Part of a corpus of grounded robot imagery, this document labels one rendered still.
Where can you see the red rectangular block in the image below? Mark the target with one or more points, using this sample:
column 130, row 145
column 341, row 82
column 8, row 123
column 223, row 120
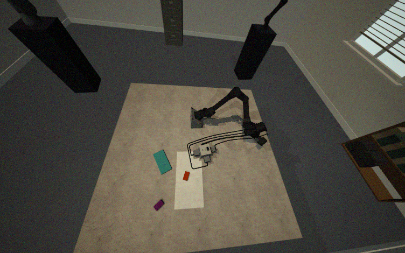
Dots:
column 186, row 175

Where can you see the flat teal rectangular block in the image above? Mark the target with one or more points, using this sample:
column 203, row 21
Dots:
column 162, row 161

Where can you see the purple rectangular block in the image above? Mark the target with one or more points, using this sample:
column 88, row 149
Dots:
column 158, row 205

